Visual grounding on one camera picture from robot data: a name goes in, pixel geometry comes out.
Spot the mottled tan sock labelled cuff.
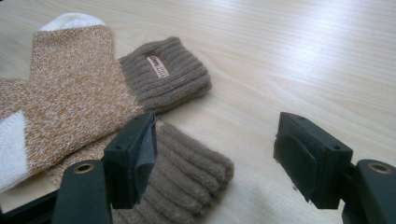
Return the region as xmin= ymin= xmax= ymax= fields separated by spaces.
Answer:
xmin=0 ymin=12 xmax=213 ymax=194

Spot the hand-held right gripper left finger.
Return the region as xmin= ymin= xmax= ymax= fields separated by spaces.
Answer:
xmin=103 ymin=111 xmax=159 ymax=210

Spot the mottled tan sock plain cuff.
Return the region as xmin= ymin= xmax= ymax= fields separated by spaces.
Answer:
xmin=46 ymin=119 xmax=235 ymax=224

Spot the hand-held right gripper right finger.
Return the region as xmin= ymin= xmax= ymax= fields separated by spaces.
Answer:
xmin=273 ymin=111 xmax=355 ymax=210

